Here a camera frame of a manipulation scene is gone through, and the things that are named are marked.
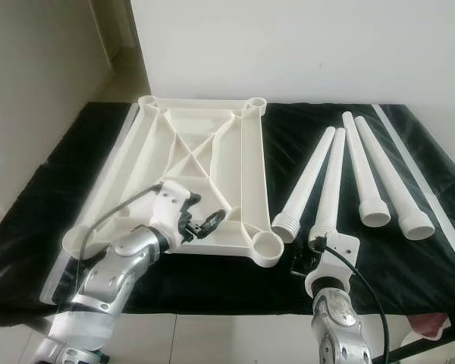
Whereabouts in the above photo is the white plastic table top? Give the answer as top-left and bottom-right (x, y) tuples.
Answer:
(61, 95), (285, 268)

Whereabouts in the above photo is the black table cloth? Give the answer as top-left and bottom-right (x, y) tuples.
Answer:
(0, 101), (455, 334)

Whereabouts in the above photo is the pink rounded object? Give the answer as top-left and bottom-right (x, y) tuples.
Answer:
(413, 315), (452, 340)

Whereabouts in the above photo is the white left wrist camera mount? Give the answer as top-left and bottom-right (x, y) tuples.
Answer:
(152, 180), (202, 243)

